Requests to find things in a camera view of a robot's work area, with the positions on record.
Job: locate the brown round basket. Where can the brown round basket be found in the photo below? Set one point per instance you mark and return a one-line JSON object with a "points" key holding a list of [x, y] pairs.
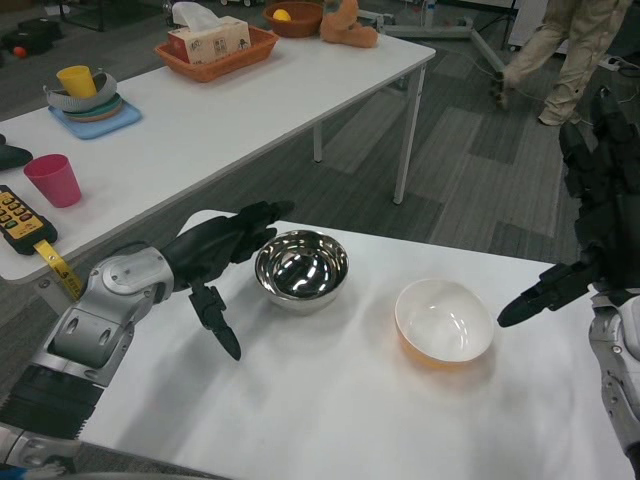
{"points": [[300, 27]]}

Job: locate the yellow plastic cup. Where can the yellow plastic cup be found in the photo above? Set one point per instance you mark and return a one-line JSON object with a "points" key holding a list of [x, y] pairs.
{"points": [[77, 82]]}

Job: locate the white power strip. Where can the white power strip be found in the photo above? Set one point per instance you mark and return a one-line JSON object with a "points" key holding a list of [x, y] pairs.
{"points": [[614, 62]]}

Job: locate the black curved object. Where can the black curved object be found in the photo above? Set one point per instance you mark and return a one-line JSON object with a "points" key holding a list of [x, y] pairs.
{"points": [[10, 155]]}

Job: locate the shiny metal bowl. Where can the shiny metal bowl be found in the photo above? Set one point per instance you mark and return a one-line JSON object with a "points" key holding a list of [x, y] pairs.
{"points": [[300, 272]]}

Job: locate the black bag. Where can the black bag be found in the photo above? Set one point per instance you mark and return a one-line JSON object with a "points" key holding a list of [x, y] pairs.
{"points": [[35, 35]]}

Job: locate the white metal stand base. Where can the white metal stand base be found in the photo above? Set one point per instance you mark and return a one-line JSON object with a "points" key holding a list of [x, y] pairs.
{"points": [[430, 31]]}

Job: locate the yellow ball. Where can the yellow ball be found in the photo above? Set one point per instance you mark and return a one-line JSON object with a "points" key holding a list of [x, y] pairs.
{"points": [[281, 15]]}

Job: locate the cardboard tissue box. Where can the cardboard tissue box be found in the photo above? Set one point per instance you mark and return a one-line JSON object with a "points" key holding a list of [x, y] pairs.
{"points": [[215, 45]]}

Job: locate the white folding table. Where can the white folding table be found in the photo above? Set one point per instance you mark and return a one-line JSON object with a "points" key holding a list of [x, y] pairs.
{"points": [[225, 115]]}

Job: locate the white bowl with orange outside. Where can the white bowl with orange outside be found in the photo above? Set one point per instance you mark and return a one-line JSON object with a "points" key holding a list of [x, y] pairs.
{"points": [[442, 320]]}

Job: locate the grey ribbed bowl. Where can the grey ribbed bowl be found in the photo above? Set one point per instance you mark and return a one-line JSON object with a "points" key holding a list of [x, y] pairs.
{"points": [[65, 103]]}

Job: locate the orange rectangular basket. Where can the orange rectangular basket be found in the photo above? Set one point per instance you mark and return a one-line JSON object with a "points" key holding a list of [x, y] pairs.
{"points": [[210, 70]]}

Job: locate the stack of coloured plates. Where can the stack of coloured plates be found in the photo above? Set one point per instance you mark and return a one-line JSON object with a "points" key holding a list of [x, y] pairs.
{"points": [[102, 112]]}

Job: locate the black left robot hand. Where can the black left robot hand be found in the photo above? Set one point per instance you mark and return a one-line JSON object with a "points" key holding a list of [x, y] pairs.
{"points": [[210, 247]]}

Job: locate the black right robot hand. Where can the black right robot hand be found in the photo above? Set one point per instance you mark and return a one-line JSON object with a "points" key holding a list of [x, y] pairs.
{"points": [[610, 200]]}

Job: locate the light blue square tray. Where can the light blue square tray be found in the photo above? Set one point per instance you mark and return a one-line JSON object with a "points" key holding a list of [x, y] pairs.
{"points": [[125, 119]]}

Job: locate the black yellow remote controller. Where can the black yellow remote controller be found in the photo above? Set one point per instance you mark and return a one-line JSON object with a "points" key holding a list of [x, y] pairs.
{"points": [[22, 225]]}

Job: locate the person in beige trousers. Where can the person in beige trousers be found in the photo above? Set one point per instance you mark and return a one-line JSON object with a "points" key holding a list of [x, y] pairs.
{"points": [[575, 60]]}

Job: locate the pink plastic cup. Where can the pink plastic cup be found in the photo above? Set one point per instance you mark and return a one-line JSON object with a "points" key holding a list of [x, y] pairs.
{"points": [[55, 182]]}

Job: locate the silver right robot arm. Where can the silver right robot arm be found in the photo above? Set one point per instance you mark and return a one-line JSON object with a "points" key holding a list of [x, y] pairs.
{"points": [[617, 360]]}

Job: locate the orange plush bear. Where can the orange plush bear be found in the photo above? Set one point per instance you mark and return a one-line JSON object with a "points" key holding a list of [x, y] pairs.
{"points": [[345, 30]]}

